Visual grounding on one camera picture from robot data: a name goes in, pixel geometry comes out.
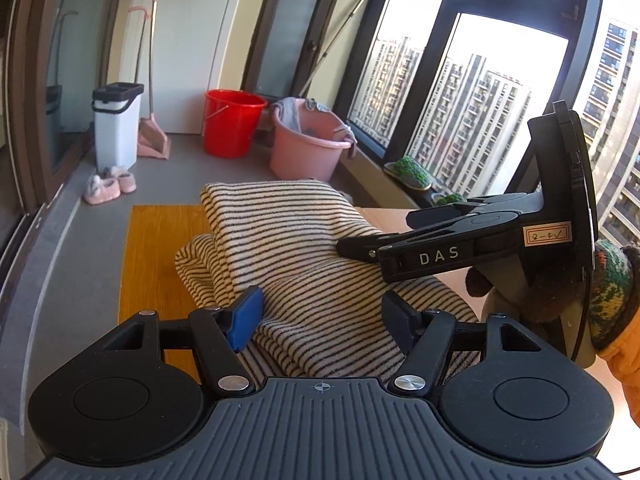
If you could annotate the mop pole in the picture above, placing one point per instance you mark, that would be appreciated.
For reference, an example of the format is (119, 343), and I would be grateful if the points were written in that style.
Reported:
(326, 54)

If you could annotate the dark framed frosted door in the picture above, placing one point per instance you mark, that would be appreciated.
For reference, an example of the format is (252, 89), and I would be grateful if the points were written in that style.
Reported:
(290, 35)

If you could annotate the pink slipper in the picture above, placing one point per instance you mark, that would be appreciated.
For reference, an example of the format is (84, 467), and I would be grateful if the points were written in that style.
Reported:
(100, 190)
(125, 180)

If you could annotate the pink plastic basin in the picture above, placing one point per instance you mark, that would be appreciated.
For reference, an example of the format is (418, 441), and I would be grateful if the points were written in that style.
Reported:
(305, 157)

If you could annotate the purple rag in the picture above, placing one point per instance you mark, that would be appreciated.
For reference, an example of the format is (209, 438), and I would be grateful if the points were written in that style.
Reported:
(347, 135)

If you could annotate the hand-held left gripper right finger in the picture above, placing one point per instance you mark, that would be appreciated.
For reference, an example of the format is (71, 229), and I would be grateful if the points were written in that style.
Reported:
(400, 320)

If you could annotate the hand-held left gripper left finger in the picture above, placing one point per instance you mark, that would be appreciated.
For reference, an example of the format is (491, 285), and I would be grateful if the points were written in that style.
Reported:
(247, 317)

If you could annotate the large grey cloth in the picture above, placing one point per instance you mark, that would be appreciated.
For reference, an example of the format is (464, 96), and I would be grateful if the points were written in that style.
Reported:
(289, 112)

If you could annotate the red bucket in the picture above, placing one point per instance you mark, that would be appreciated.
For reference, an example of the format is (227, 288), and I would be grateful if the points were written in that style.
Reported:
(232, 127)

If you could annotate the pink-tipped broom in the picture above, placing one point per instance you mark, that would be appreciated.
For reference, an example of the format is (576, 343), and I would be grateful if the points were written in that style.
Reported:
(151, 70)

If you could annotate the striped shirt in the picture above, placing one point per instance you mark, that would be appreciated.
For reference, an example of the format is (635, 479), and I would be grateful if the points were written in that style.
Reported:
(300, 270)

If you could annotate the small grey cloth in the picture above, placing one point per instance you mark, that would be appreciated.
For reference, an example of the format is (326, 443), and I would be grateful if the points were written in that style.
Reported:
(316, 106)

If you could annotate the person's right hand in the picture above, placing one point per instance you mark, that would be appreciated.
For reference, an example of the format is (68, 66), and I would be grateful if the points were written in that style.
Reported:
(550, 300)

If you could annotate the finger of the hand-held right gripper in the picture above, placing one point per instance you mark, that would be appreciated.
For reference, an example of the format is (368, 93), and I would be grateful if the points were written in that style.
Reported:
(450, 212)
(440, 255)

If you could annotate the pink dustpan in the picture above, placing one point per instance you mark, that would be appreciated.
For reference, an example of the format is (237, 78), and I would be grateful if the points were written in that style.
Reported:
(152, 142)

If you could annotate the person's right forearm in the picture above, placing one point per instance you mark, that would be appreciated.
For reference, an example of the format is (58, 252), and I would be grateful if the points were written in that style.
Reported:
(625, 375)

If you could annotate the sliding glass door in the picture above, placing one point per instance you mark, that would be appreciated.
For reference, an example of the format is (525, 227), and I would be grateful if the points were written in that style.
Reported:
(75, 60)

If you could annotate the large dark framed window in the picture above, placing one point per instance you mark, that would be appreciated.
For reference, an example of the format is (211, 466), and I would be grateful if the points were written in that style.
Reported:
(475, 110)

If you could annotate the white trash bin black lid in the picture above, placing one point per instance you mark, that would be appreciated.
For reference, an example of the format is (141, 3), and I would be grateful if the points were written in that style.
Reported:
(117, 130)

